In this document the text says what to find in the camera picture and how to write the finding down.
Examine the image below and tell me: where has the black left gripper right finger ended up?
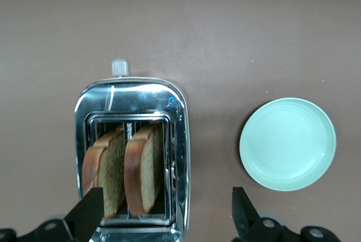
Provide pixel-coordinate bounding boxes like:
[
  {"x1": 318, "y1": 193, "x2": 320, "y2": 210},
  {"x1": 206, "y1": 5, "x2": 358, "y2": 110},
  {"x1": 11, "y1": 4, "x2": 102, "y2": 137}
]
[{"x1": 231, "y1": 187, "x2": 286, "y2": 242}]

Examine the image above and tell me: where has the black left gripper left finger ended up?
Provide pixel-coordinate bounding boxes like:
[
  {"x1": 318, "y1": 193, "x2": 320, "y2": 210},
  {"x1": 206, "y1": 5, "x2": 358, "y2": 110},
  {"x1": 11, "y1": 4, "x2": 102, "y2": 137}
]
[{"x1": 16, "y1": 187, "x2": 104, "y2": 242}]

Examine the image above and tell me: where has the brown bread slice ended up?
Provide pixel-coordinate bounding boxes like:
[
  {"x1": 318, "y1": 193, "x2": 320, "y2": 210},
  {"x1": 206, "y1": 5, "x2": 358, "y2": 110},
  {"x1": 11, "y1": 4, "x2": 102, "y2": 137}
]
[
  {"x1": 81, "y1": 125, "x2": 126, "y2": 222},
  {"x1": 124, "y1": 122, "x2": 165, "y2": 217}
]

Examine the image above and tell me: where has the light green round plate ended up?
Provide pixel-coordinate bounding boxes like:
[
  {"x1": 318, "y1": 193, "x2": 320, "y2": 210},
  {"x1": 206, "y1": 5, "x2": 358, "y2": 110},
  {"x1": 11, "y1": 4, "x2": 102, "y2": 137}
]
[{"x1": 239, "y1": 97, "x2": 337, "y2": 192}]

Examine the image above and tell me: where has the beige chrome toaster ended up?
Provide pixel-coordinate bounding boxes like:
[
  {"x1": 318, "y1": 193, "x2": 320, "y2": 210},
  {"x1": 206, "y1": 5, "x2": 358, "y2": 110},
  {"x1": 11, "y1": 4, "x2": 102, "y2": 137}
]
[{"x1": 73, "y1": 59, "x2": 191, "y2": 242}]

